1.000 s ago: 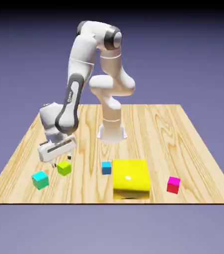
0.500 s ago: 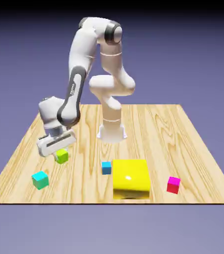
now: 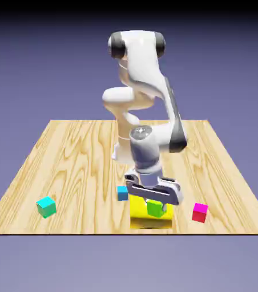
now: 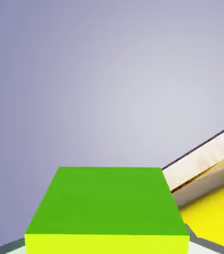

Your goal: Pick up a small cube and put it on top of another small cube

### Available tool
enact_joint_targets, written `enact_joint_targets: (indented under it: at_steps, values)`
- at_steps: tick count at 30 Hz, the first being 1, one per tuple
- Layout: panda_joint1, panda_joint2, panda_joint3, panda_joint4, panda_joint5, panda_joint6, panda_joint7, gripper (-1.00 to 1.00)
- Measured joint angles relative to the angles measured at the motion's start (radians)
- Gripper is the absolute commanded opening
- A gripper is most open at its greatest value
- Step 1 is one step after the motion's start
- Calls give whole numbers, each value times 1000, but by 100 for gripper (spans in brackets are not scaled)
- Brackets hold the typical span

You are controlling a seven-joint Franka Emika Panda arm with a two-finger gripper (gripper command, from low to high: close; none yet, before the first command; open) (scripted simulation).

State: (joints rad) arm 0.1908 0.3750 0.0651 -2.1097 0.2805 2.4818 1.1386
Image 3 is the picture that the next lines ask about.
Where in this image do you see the small blue cube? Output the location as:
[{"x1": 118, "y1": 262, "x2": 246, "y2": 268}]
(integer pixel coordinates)
[{"x1": 116, "y1": 185, "x2": 129, "y2": 202}]

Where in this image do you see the small green cube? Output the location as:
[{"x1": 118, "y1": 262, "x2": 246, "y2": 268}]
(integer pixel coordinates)
[{"x1": 146, "y1": 200, "x2": 164, "y2": 218}]

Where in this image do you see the small magenta cube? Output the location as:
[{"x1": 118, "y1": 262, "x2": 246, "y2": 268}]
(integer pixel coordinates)
[{"x1": 191, "y1": 202, "x2": 209, "y2": 224}]

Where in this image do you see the large yellow box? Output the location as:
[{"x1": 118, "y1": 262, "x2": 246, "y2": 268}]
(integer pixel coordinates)
[{"x1": 129, "y1": 194, "x2": 175, "y2": 230}]

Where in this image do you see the small cyan cube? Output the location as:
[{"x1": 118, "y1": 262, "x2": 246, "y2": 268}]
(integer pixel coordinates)
[{"x1": 36, "y1": 196, "x2": 57, "y2": 219}]

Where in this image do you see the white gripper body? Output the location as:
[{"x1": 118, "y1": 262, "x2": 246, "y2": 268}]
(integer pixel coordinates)
[{"x1": 124, "y1": 174, "x2": 184, "y2": 206}]

